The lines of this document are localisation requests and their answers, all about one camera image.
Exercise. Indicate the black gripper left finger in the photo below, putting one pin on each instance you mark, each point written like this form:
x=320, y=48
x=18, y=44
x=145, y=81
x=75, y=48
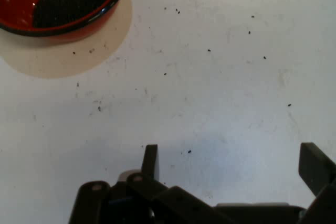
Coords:
x=147, y=197

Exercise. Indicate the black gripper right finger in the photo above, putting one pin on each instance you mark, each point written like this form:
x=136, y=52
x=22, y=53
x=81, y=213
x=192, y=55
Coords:
x=320, y=176

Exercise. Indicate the black seeds pile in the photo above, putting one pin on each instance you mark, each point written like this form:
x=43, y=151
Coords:
x=73, y=3

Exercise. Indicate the red bowl with black rim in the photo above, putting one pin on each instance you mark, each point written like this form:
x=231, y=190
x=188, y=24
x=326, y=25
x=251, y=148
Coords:
x=15, y=11

